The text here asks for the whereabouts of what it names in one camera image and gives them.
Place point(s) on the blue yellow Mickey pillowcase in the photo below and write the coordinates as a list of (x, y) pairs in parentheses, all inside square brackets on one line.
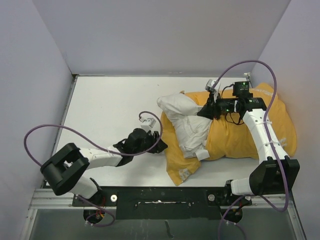
[(225, 139)]

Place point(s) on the aluminium frame rail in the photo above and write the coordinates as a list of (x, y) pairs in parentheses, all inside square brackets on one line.
[(53, 217)]

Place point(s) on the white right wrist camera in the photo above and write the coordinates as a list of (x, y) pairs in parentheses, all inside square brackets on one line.
[(213, 86)]

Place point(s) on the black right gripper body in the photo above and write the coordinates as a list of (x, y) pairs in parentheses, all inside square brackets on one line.
[(223, 105)]

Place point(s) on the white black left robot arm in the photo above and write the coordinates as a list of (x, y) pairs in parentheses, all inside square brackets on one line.
[(64, 170)]

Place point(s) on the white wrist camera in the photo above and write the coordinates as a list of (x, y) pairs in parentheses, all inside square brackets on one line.
[(147, 124), (213, 86)]

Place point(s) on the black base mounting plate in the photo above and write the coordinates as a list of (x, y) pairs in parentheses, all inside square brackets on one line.
[(168, 203)]

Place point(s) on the white pillow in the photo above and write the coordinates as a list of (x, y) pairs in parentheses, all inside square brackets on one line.
[(191, 130)]

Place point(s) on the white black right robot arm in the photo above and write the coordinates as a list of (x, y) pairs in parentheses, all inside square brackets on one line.
[(276, 172)]

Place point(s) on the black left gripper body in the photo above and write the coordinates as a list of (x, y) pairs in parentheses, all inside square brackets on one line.
[(150, 140)]

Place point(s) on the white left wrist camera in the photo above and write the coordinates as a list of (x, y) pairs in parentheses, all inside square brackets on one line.
[(147, 124)]

